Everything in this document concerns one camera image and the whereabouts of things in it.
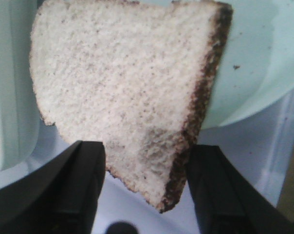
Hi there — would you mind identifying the light green plate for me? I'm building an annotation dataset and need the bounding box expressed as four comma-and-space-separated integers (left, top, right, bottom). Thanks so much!
202, 0, 294, 129

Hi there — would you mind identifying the green breakfast maker base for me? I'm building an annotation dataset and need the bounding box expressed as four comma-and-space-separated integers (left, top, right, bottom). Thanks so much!
0, 0, 40, 171

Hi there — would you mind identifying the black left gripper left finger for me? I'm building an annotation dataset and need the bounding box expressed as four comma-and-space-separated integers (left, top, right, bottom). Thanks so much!
0, 141, 106, 234

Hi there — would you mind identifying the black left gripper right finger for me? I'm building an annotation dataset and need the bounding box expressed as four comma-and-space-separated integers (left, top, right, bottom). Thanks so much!
186, 145, 294, 234

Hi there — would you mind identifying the bread slice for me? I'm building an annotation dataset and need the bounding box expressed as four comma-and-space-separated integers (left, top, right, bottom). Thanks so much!
29, 0, 233, 213

